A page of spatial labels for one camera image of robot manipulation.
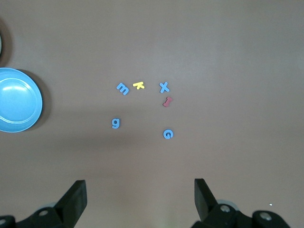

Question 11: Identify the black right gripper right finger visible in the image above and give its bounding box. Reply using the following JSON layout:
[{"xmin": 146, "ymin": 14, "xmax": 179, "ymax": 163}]
[{"xmin": 191, "ymin": 178, "xmax": 289, "ymax": 228}]

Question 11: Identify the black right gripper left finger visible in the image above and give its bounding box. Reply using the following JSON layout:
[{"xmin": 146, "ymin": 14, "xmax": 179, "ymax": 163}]
[{"xmin": 0, "ymin": 180, "xmax": 87, "ymax": 228}]

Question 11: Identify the blue capital letter G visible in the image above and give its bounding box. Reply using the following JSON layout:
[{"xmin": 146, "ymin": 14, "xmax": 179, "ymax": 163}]
[{"xmin": 162, "ymin": 128, "xmax": 174, "ymax": 140}]

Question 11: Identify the blue letter x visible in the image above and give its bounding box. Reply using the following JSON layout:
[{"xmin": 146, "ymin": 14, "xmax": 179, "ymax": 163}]
[{"xmin": 158, "ymin": 82, "xmax": 171, "ymax": 94}]

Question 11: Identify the blue letter m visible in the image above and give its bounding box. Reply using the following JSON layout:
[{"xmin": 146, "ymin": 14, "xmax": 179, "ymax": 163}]
[{"xmin": 116, "ymin": 82, "xmax": 130, "ymax": 96}]

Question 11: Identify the blue round plate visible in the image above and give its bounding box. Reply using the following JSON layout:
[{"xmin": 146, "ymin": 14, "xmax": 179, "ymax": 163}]
[{"xmin": 0, "ymin": 67, "xmax": 44, "ymax": 133}]

